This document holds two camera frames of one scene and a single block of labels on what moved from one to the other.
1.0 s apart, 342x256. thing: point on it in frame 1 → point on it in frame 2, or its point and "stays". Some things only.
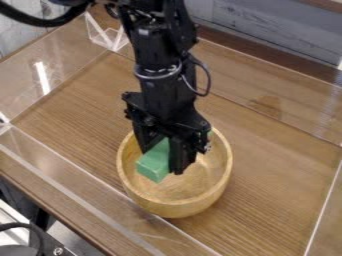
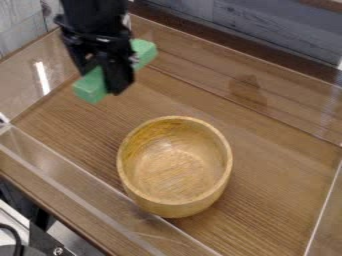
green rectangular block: x=154 y=163 → x=90 y=88
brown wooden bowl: x=180 y=194 stays
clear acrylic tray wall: x=81 y=205 stays
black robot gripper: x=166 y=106 → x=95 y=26
